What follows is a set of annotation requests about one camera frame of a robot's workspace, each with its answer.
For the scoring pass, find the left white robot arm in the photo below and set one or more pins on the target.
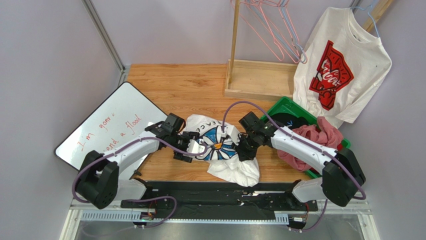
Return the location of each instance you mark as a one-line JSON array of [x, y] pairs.
[[98, 181]]

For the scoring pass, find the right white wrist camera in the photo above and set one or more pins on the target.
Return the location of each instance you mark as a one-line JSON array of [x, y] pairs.
[[227, 131]]

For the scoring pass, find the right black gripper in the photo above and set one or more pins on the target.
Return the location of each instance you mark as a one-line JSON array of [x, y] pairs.
[[244, 146]]

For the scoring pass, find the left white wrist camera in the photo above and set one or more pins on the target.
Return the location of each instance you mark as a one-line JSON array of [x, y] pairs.
[[197, 148]]

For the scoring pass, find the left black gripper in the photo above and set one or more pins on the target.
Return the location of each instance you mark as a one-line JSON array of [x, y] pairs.
[[188, 136]]

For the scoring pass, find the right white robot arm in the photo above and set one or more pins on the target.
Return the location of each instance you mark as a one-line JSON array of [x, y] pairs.
[[341, 175]]

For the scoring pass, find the whiteboard with red writing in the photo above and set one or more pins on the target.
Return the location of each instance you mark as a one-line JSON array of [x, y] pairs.
[[122, 117]]

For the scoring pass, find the blue hanger holding shirt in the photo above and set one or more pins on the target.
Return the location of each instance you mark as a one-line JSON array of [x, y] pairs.
[[370, 24]]

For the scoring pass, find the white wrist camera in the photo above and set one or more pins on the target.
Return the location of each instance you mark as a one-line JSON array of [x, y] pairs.
[[227, 131], [197, 148]]

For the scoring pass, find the wooden hanger rack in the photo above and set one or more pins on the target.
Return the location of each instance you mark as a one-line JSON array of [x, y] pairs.
[[264, 80]]

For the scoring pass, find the pink crumpled shirt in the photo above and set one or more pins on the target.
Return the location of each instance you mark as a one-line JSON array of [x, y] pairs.
[[323, 134]]

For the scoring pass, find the aluminium corner frame post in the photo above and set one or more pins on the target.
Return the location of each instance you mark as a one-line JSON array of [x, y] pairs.
[[97, 21]]

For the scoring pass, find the green plastic bin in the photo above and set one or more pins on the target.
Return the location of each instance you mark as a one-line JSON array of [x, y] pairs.
[[286, 105]]

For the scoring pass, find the white t-shirt red print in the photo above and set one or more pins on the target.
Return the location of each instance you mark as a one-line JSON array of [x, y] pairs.
[[345, 67]]

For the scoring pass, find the white flower print t-shirt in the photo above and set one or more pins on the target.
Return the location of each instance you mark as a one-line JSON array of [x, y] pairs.
[[224, 162]]

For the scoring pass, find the black garment in bin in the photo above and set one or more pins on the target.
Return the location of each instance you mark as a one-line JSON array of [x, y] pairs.
[[283, 119]]

